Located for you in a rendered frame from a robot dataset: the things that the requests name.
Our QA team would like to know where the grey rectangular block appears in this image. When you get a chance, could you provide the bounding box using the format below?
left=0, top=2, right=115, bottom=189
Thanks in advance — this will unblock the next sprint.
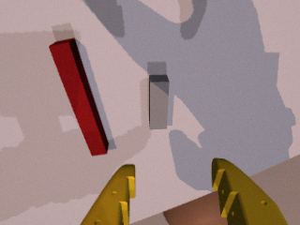
left=149, top=75, right=170, bottom=129

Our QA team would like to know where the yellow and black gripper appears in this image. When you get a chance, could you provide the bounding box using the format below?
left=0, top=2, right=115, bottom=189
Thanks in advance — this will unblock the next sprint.
left=81, top=158, right=288, bottom=225

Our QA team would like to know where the dark red rectangular bar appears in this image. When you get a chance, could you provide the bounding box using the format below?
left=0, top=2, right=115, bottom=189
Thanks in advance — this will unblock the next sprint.
left=49, top=38, right=109, bottom=156

